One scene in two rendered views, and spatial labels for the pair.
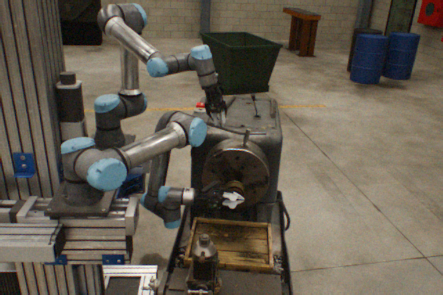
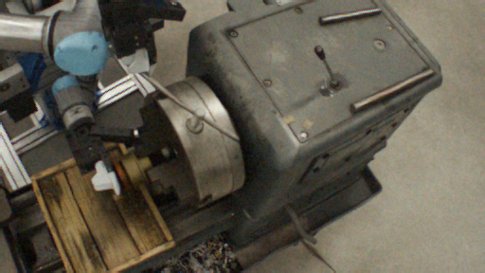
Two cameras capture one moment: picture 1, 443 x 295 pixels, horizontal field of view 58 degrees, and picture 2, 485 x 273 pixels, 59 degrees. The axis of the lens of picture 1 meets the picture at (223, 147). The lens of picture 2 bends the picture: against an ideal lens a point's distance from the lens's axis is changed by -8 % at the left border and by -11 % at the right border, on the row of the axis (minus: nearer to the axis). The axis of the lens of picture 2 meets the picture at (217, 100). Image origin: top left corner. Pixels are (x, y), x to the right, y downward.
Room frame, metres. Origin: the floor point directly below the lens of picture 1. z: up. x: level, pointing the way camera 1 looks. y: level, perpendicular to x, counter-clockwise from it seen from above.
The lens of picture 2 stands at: (1.35, -0.50, 2.17)
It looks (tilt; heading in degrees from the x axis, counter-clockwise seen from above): 58 degrees down; 48
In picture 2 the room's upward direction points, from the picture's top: 11 degrees clockwise
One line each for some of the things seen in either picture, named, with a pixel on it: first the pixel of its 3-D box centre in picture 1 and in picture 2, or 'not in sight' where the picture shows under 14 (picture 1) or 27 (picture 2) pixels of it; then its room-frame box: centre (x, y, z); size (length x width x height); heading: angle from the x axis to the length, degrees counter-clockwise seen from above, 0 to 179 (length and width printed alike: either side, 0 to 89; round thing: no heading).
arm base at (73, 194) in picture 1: (82, 184); not in sight; (1.28, 0.52, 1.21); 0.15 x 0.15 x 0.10
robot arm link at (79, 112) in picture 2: (190, 196); (79, 119); (1.45, 0.13, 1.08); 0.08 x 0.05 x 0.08; 176
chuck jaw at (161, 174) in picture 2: (255, 182); (177, 185); (1.58, -0.15, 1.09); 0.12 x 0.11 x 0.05; 87
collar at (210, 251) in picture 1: (204, 246); not in sight; (1.05, 0.05, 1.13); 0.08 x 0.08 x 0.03
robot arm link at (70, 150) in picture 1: (79, 157); not in sight; (1.28, 0.52, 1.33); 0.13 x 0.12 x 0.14; 50
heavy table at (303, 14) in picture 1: (298, 30); not in sight; (10.71, -1.81, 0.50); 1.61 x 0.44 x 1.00; 13
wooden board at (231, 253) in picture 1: (230, 243); (99, 211); (1.39, -0.05, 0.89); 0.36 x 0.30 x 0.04; 87
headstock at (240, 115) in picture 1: (235, 143); (308, 86); (2.07, -0.07, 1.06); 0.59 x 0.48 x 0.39; 177
